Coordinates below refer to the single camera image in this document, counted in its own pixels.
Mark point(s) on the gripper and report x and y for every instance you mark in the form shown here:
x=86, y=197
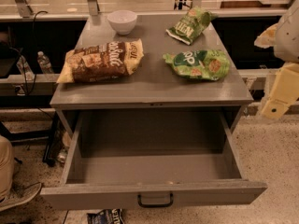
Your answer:
x=288, y=37

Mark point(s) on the grey top drawer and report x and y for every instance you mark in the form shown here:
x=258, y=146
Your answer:
x=117, y=154

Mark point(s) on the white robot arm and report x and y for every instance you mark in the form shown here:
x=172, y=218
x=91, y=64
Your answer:
x=283, y=37

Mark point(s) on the green chip bag lower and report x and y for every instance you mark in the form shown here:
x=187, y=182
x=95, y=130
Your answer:
x=211, y=64

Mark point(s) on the green snack bag upper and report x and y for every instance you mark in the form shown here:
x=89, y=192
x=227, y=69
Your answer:
x=191, y=25

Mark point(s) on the grey cabinet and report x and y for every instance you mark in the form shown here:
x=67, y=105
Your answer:
x=153, y=84

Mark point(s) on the white bowl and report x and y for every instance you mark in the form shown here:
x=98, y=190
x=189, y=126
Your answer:
x=122, y=21

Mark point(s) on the brown yellow chip bag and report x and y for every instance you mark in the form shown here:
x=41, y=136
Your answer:
x=111, y=60

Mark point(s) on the blue bag on floor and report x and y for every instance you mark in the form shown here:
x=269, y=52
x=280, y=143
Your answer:
x=107, y=216

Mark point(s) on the clear water bottle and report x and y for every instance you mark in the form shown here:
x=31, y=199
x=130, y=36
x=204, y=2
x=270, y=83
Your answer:
x=44, y=63

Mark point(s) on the person leg tan trousers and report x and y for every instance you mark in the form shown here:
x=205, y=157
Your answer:
x=6, y=167

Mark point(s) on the grey shoe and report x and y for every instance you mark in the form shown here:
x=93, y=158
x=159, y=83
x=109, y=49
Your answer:
x=19, y=194

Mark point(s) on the black drawer handle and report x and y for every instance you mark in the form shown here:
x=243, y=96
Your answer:
x=148, y=201

